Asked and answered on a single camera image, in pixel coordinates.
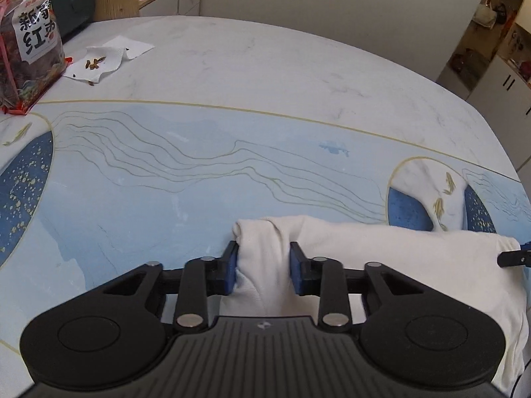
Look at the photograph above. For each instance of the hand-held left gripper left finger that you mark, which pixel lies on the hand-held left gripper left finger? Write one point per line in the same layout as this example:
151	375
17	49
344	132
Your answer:
230	271

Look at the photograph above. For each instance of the white paper tissue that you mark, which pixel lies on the white paper tissue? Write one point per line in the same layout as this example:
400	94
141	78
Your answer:
108	58

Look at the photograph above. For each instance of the white printed sweatshirt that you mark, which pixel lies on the white printed sweatshirt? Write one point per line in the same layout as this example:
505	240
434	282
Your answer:
373	248

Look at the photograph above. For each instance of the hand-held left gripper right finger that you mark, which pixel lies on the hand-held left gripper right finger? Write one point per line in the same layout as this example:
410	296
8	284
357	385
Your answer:
296	269

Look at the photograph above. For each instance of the red dried fruit packet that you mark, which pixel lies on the red dried fruit packet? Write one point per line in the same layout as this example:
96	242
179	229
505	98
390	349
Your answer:
29	41

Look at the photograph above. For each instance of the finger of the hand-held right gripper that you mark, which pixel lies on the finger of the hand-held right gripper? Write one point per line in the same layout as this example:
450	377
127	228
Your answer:
514	258

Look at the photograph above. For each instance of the dark teal appliance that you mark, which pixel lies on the dark teal appliance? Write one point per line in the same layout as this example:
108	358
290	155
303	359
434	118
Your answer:
74	4

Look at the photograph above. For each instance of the white tote bag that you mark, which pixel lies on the white tote bag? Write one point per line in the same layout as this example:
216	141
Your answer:
486	15

